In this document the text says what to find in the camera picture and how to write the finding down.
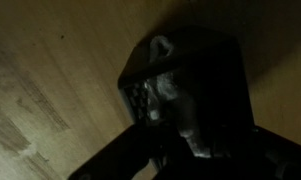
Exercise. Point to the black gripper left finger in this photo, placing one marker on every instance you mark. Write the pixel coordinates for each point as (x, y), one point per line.
(124, 156)

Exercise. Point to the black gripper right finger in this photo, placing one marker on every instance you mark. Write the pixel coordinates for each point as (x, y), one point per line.
(257, 154)

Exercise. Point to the grey cloth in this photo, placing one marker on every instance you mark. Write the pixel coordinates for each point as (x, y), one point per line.
(171, 97)

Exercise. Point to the black perforated box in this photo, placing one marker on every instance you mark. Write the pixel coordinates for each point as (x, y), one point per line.
(193, 77)

